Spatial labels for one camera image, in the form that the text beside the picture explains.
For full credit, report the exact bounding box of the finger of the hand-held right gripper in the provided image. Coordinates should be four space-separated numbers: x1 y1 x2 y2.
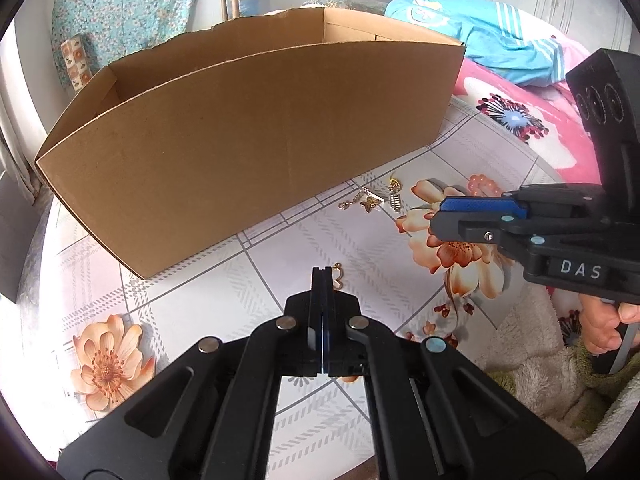
429 212 551 261
439 185 608 222

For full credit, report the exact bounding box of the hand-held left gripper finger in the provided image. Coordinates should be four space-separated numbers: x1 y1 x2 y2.
57 267 325 480
324 267 586 480

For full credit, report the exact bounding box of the pink bead bracelet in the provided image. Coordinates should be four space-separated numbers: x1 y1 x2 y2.
467 174 501 198

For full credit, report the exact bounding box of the gold chain charm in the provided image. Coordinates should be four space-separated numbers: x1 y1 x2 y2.
337 189 373 210

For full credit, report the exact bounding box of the brown cardboard box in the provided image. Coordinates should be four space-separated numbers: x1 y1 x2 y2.
34 7 467 281

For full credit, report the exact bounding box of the person's right hand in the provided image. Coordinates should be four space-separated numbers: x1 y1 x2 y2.
579 292 640 357

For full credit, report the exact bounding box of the floral tablecloth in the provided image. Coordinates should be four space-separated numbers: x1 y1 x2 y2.
20 95 566 466

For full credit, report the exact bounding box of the pink floral blanket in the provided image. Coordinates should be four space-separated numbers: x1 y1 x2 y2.
450 35 608 196

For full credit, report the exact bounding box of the white fluffy cloth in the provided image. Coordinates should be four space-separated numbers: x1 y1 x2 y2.
475 280 640 463

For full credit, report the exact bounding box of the turquoise garment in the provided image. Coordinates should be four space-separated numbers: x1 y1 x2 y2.
385 0 568 86

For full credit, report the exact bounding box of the dark grey panel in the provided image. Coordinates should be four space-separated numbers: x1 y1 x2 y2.
0 170 51 306

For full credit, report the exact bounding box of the orange patterned box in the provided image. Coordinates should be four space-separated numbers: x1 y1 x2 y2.
61 34 93 92

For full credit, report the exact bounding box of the grey curtain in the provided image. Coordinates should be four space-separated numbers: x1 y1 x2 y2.
0 25 41 198

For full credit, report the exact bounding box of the teal floral cloth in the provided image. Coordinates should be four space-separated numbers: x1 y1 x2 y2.
52 0 213 88

